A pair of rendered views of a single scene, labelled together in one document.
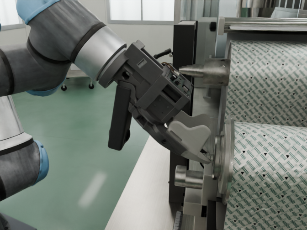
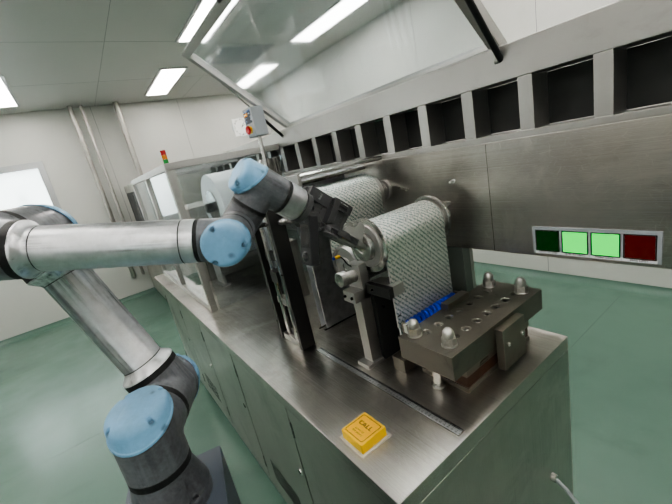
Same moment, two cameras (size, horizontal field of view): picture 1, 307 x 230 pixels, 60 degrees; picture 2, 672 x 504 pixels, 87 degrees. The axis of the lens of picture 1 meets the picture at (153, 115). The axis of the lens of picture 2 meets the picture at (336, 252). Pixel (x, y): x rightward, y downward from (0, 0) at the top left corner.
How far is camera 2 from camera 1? 61 cm
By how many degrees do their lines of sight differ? 43
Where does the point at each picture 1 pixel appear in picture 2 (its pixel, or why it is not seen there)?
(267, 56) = (336, 190)
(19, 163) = (182, 373)
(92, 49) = (297, 194)
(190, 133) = (355, 230)
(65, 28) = (279, 185)
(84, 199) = not seen: outside the picture
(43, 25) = (264, 186)
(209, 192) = (364, 277)
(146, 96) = (332, 213)
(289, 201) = (409, 244)
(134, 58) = (315, 194)
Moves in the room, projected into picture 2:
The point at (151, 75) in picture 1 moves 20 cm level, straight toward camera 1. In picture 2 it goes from (327, 201) to (403, 195)
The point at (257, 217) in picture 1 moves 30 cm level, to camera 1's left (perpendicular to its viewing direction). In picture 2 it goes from (401, 263) to (323, 315)
